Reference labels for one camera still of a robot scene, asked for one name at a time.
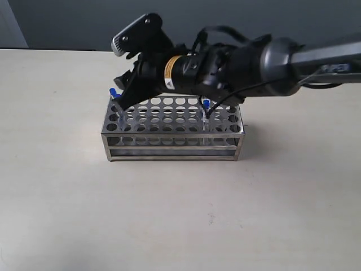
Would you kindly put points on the stainless steel test tube rack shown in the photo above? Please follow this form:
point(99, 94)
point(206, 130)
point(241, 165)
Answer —
point(172, 128)

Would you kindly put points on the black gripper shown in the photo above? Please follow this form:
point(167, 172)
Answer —
point(175, 70)

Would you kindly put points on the blue capped tube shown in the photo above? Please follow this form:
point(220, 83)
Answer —
point(114, 94)

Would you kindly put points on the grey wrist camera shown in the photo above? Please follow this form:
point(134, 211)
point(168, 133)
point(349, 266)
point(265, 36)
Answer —
point(138, 35)

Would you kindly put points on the blue capped tube second row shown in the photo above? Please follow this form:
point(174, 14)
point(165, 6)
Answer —
point(205, 105)

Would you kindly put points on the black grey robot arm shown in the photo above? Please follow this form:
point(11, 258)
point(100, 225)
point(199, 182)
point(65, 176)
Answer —
point(228, 74)

